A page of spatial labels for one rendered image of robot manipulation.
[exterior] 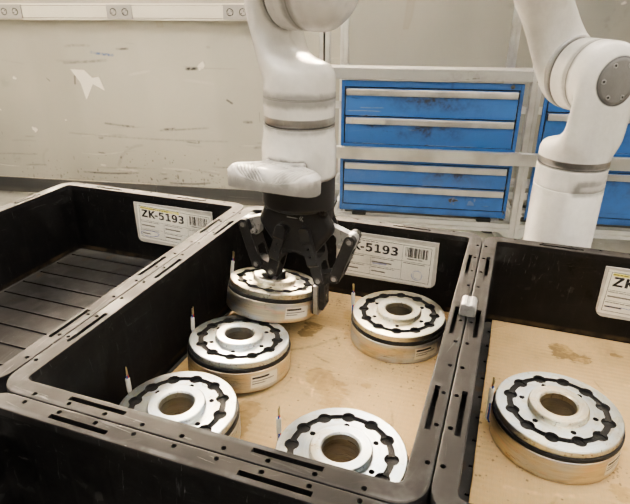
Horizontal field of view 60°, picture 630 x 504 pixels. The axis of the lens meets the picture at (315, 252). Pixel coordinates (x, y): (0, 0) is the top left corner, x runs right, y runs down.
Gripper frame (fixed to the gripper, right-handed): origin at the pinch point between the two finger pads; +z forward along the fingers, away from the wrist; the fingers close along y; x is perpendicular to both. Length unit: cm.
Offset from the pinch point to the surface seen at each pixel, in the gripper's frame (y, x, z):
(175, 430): -3.7, 28.5, -5.7
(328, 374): -6.5, 7.3, 4.1
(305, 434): -8.7, 19.1, 0.9
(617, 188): -60, -193, 37
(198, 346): 5.3, 12.4, 0.7
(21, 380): 9.3, 28.2, -5.5
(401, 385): -13.7, 6.4, 4.0
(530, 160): -25, -182, 27
